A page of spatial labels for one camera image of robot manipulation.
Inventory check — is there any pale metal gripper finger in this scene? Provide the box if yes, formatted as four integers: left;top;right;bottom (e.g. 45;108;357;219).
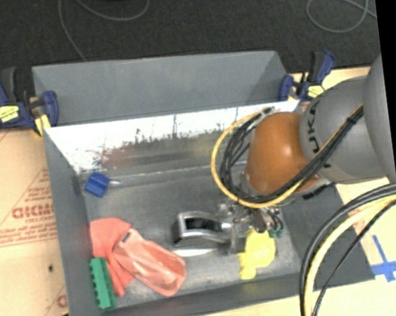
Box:
174;205;233;237
171;225;232;256

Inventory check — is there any yellow rubber toy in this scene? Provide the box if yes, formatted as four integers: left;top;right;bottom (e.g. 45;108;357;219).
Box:
233;225;281;281

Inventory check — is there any grey metal bin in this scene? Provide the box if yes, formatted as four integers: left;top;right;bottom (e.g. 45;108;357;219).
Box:
31;27;378;316

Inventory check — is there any red cloth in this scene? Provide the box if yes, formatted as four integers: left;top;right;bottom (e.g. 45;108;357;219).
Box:
87;214;144;300

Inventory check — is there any green ribbed block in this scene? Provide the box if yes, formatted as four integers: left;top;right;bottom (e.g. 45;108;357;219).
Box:
87;255;118;312

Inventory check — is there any small blue block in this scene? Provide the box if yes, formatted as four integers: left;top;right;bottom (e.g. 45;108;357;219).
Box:
82;170;114;200

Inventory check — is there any brown cardboard board red print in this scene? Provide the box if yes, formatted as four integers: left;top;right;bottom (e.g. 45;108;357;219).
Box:
0;122;70;316

